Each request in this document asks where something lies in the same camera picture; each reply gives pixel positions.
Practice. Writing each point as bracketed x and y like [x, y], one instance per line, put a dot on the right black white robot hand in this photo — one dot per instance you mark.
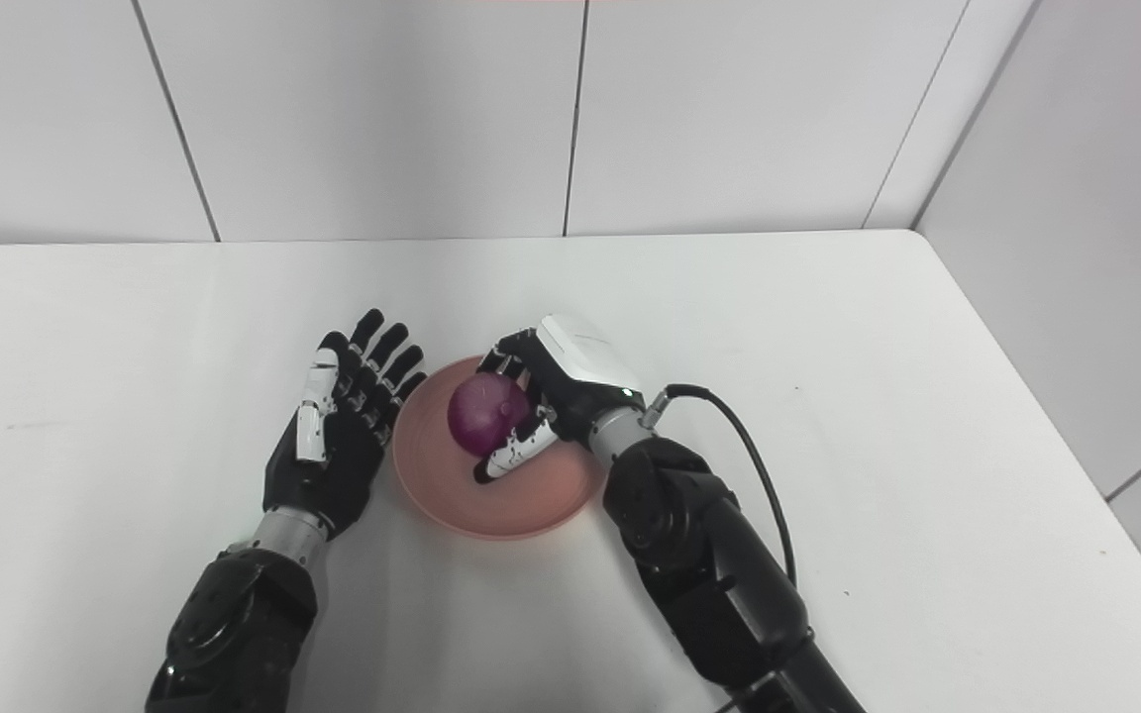
[561, 391]

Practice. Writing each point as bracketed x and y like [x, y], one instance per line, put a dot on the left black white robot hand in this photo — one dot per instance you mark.
[338, 446]

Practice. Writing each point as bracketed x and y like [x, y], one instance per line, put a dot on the purple red onion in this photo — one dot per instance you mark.
[483, 414]

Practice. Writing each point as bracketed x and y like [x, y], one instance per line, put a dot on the pink round plate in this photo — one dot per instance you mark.
[501, 495]

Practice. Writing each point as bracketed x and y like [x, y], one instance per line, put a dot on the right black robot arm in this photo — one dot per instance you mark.
[709, 574]

